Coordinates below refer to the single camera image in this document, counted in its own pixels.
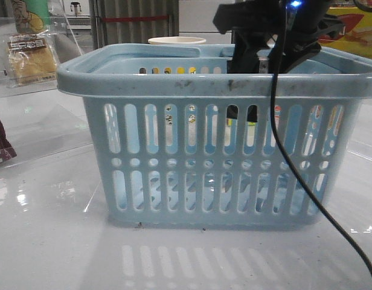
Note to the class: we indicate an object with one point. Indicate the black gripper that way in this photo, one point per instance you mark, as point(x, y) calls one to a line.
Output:
point(253, 24)

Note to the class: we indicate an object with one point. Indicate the bread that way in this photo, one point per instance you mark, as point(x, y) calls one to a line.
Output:
point(31, 59)

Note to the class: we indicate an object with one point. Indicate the light blue plastic basket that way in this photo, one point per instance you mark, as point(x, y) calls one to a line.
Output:
point(179, 141)

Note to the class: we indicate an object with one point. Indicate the white cabinet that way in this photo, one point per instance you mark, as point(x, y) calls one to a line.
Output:
point(196, 20)

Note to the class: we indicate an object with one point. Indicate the yellow nabati wafer box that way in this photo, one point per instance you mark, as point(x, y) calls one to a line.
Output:
point(358, 32)

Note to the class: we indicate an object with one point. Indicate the white paper cup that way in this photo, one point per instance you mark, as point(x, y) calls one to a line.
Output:
point(176, 40)

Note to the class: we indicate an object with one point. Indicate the clear acrylic display shelf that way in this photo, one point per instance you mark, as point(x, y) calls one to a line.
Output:
point(38, 119)

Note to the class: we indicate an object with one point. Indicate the green cartoon drink carton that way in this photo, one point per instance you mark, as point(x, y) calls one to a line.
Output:
point(31, 16)

